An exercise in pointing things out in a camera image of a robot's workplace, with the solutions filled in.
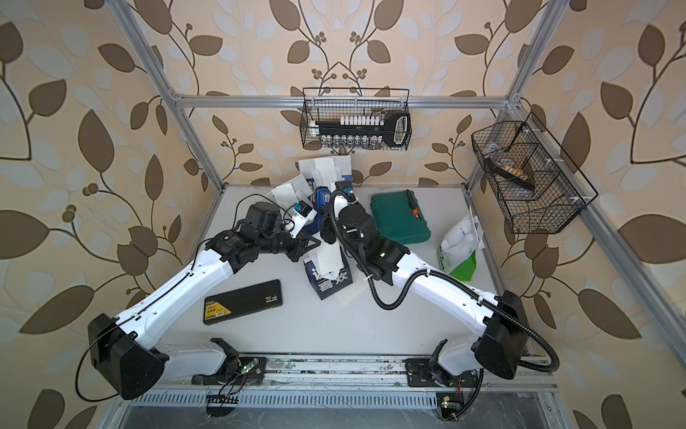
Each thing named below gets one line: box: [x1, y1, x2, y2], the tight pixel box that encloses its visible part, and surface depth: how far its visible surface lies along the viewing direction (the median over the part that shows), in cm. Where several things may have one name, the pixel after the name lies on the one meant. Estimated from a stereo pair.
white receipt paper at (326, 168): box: [314, 157, 337, 188], surface depth 98 cm
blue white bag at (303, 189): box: [270, 174, 321, 235], surface depth 90 cm
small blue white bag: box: [317, 239, 344, 281], surface depth 79 cm
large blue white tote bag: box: [298, 155, 353, 194], surface depth 98 cm
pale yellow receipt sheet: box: [334, 278, 369, 307], surface depth 91 cm
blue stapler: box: [315, 185, 332, 223], surface depth 69 cm
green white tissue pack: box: [437, 215, 480, 282], surface depth 84 cm
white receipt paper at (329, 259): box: [317, 239, 345, 280], surface depth 79 cm
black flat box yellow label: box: [202, 278, 284, 326], surface depth 89 cm
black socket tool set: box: [309, 110, 411, 148], surface depth 86 cm
